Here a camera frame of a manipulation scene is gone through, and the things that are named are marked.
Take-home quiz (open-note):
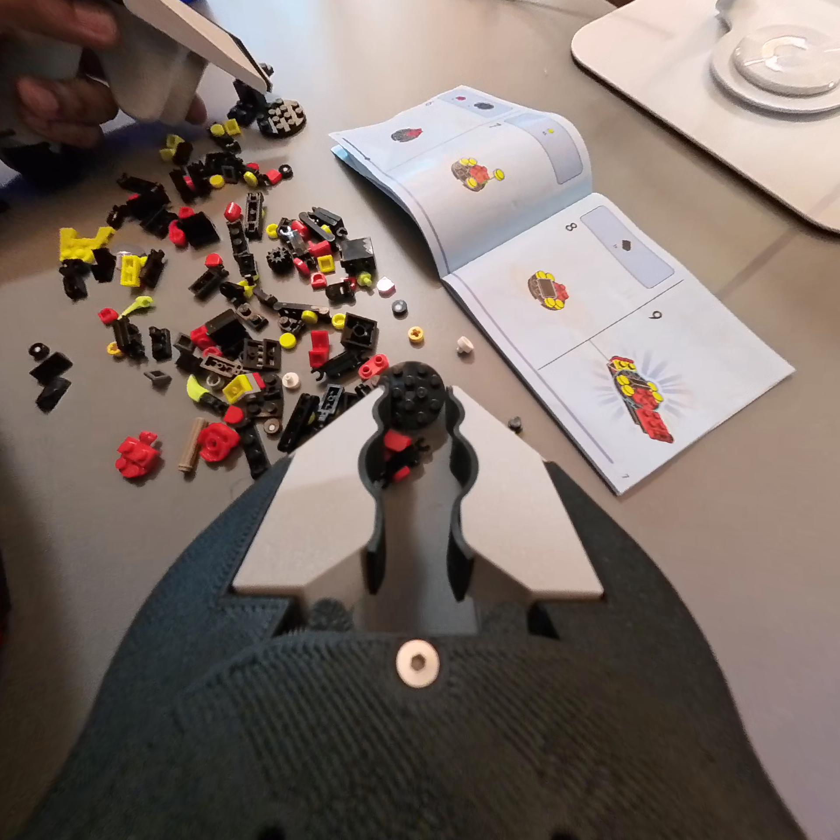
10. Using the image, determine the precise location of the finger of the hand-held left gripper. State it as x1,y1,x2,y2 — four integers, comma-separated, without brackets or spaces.
121,0,274,93

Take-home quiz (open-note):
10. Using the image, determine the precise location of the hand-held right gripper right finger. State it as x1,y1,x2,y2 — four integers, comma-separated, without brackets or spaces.
448,386,605,603

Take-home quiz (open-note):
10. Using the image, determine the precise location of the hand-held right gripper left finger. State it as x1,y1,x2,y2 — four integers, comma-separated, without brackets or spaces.
231,386,389,601

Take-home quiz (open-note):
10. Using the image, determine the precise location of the black studded lego plate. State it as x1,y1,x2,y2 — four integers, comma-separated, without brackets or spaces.
231,62,277,127

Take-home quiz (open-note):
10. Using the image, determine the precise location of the pile of lego pieces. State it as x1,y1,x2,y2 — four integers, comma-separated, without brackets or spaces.
58,118,395,480

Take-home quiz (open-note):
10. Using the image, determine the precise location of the red black lego claw assembly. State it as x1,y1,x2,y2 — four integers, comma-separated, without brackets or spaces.
376,430,429,488

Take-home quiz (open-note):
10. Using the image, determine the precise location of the red rounded lego plate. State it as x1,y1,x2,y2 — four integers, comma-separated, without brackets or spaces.
196,421,242,464

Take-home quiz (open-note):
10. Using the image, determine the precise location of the small black lego plate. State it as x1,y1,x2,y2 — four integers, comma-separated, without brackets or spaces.
29,352,75,389

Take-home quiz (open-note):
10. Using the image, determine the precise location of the person's left hand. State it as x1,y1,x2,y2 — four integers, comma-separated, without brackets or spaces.
0,0,126,148

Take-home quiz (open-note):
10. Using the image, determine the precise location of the instruction booklet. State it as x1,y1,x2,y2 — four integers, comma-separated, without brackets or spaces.
329,84,796,496

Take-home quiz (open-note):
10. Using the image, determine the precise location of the white tray with disc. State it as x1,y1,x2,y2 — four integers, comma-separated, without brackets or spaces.
571,0,840,234

